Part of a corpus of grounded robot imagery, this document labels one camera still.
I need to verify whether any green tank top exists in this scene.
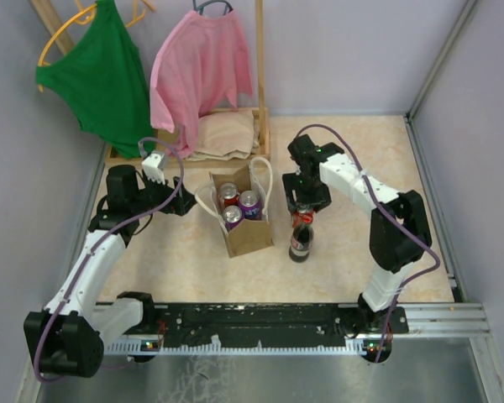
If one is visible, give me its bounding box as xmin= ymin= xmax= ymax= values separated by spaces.
xmin=35 ymin=1 xmax=154 ymax=159

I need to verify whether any white toothed cable strip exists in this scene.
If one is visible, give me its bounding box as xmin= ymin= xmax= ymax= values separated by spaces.
xmin=104 ymin=338 xmax=394 ymax=357

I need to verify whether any red cola can front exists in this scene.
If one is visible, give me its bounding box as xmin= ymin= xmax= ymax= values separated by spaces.
xmin=291 ymin=207 xmax=314 ymax=228

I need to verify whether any purple soda can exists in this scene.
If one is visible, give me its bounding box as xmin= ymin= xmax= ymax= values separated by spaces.
xmin=238 ymin=190 xmax=262 ymax=221
xmin=222 ymin=205 xmax=244 ymax=231

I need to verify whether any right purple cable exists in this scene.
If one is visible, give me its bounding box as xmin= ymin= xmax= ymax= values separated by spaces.
xmin=294 ymin=123 xmax=442 ymax=364

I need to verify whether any purple cable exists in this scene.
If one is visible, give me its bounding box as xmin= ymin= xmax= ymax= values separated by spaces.
xmin=33 ymin=137 xmax=185 ymax=384
xmin=294 ymin=123 xmax=442 ymax=364

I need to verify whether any brown burlap canvas bag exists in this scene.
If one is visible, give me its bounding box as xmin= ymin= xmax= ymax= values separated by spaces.
xmin=194 ymin=157 xmax=274 ymax=258

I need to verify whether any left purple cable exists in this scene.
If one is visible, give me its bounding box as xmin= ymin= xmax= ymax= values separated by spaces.
xmin=33 ymin=137 xmax=185 ymax=384

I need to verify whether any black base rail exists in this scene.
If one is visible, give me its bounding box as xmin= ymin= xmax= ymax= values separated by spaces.
xmin=108 ymin=301 xmax=411 ymax=349

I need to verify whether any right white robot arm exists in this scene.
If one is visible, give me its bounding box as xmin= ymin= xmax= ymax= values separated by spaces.
xmin=282 ymin=134 xmax=432 ymax=332

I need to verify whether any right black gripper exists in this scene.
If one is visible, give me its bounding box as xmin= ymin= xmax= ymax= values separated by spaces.
xmin=282 ymin=170 xmax=330 ymax=215

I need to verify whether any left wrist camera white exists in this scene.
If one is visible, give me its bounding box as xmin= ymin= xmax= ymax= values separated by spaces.
xmin=141 ymin=151 xmax=168 ymax=185

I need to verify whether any pink t-shirt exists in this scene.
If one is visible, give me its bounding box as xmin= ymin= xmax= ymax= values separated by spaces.
xmin=150 ymin=10 xmax=254 ymax=158

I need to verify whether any cream folded cloth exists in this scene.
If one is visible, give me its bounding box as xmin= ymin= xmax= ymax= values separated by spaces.
xmin=187 ymin=110 xmax=260 ymax=161

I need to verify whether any yellow clothes hanger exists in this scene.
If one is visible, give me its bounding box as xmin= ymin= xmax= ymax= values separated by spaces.
xmin=32 ymin=1 xmax=157 ymax=67

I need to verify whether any grey clothes hanger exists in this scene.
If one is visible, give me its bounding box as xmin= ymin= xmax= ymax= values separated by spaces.
xmin=192 ymin=0 xmax=234 ymax=17

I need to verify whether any red cola can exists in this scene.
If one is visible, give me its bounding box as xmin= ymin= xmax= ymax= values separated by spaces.
xmin=218 ymin=182 xmax=239 ymax=210
xmin=291 ymin=207 xmax=314 ymax=228

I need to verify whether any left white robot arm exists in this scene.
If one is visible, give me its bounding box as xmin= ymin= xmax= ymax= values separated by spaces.
xmin=24 ymin=165 xmax=194 ymax=383

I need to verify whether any dark cola bottle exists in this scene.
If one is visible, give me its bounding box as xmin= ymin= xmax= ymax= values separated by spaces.
xmin=288 ymin=222 xmax=314 ymax=263

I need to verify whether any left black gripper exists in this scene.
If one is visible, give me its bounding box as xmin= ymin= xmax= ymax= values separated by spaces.
xmin=130 ymin=169 xmax=198 ymax=216

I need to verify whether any wooden clothes rack frame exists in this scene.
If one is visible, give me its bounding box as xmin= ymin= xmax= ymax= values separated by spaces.
xmin=31 ymin=1 xmax=270 ymax=169

